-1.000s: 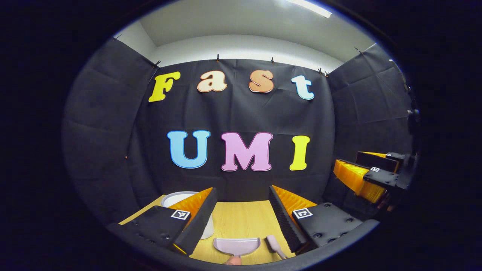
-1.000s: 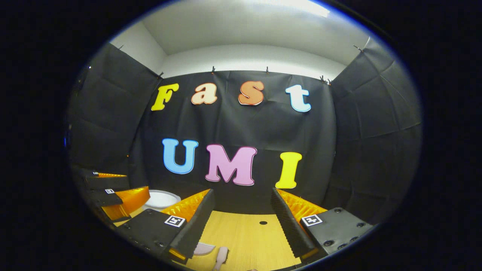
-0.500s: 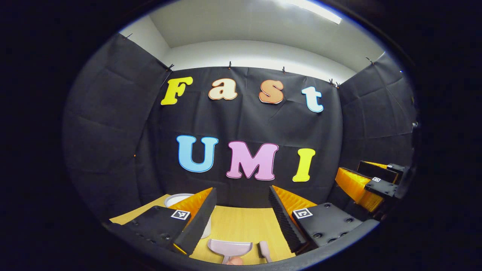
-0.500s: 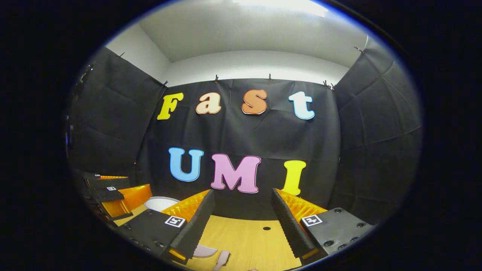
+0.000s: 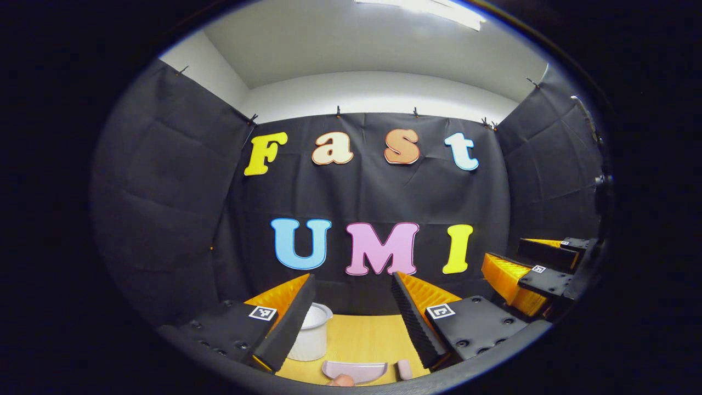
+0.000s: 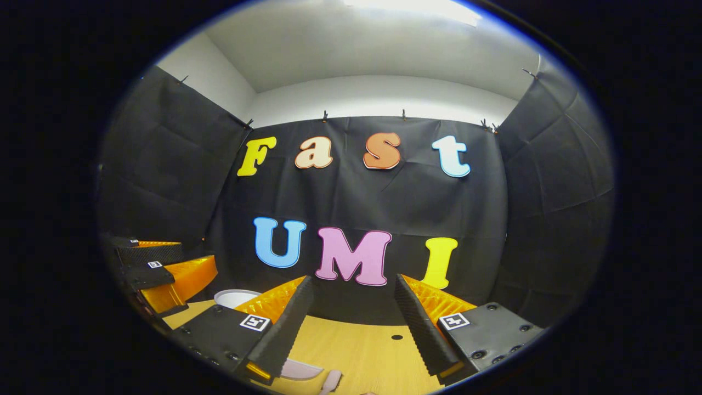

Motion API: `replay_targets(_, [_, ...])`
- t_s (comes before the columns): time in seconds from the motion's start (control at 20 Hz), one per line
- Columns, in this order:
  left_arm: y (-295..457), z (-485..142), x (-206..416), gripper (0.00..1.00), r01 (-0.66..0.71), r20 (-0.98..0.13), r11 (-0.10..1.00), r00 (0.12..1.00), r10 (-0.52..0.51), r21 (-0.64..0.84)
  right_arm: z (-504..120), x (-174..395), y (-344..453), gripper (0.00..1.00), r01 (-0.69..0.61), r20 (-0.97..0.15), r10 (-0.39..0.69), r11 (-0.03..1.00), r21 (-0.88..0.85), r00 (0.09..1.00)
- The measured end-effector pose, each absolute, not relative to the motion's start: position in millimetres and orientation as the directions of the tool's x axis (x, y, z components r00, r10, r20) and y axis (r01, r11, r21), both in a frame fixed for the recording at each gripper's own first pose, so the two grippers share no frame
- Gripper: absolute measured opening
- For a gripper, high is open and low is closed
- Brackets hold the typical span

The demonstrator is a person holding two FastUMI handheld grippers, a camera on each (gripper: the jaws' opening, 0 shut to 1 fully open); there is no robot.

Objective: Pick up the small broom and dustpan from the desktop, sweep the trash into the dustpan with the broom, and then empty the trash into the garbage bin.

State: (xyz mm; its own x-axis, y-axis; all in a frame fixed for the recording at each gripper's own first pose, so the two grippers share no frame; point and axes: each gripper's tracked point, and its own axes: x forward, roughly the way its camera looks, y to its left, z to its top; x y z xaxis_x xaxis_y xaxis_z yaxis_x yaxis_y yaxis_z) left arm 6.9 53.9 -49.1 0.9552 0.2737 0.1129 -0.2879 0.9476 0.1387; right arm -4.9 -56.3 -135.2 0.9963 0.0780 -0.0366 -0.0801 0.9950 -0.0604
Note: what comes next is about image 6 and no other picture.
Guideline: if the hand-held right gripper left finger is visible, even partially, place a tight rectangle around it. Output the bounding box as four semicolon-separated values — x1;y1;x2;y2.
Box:
174;275;314;385

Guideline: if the wooden desktop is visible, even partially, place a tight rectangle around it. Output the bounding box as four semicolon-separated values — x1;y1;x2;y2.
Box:
163;299;445;395

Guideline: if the white garbage bin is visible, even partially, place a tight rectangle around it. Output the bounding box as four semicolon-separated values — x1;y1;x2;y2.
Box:
214;289;263;309

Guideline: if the pink dustpan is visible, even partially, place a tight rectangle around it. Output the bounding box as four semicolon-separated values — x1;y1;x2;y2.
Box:
281;358;325;381

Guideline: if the pink small broom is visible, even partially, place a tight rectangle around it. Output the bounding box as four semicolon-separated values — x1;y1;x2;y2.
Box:
319;369;343;394

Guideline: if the ceiling light panel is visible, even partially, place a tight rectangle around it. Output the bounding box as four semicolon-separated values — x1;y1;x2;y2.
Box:
343;0;483;27

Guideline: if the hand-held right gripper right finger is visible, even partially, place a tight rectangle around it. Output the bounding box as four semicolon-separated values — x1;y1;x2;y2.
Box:
394;273;544;385

